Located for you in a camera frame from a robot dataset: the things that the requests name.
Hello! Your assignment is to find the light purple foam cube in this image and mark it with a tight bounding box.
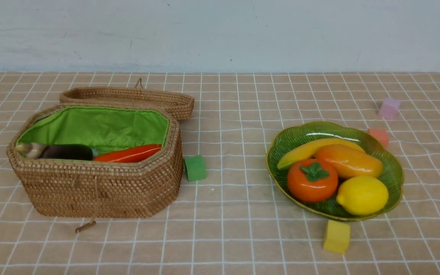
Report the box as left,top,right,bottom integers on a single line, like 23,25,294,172
378,97,401,120

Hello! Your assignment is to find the green glass plate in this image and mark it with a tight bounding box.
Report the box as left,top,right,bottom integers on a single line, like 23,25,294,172
265,121,405,222

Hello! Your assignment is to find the orange toy persimmon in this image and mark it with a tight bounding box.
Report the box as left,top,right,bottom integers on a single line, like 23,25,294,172
287,159,339,203

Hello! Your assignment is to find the green foam cube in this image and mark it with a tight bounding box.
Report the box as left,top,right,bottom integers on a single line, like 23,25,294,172
184,155,207,182

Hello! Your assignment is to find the woven basket lid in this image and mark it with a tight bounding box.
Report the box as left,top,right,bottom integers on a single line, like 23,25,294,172
59,79,194,120

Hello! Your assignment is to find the yellow toy banana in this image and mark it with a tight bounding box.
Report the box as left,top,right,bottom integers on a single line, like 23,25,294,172
277,138,365,170

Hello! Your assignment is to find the orange toy carrot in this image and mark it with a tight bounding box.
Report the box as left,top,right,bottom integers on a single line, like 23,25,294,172
93,144,162,163

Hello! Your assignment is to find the pink foam cube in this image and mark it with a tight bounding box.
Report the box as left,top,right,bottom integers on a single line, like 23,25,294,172
368,128,390,148

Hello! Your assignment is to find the yellow foam cube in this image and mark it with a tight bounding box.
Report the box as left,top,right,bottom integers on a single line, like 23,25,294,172
322,220,351,255

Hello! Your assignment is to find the woven wicker basket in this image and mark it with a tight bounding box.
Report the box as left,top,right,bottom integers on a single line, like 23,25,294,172
6,103,184,219

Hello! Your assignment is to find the wooden basket toggle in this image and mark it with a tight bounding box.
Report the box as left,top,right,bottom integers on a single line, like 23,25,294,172
75,220,96,234

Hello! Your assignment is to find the purple toy eggplant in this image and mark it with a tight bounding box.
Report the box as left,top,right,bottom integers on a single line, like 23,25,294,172
16,142,98,161

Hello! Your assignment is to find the orange toy mango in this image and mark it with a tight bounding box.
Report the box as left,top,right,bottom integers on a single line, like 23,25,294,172
314,144,383,179

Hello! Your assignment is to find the yellow toy lemon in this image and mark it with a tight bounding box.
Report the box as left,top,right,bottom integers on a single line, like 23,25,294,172
336,176,389,216

